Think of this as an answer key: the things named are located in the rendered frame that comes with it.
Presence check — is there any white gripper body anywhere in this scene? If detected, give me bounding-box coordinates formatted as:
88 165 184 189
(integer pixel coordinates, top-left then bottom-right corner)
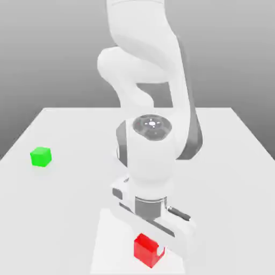
109 200 197 258

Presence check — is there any small red cube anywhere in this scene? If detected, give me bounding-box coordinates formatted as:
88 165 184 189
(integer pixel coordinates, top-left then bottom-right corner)
133 233 165 269

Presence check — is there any small green cube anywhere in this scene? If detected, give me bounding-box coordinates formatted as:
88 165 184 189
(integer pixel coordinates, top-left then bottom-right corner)
30 146 53 168

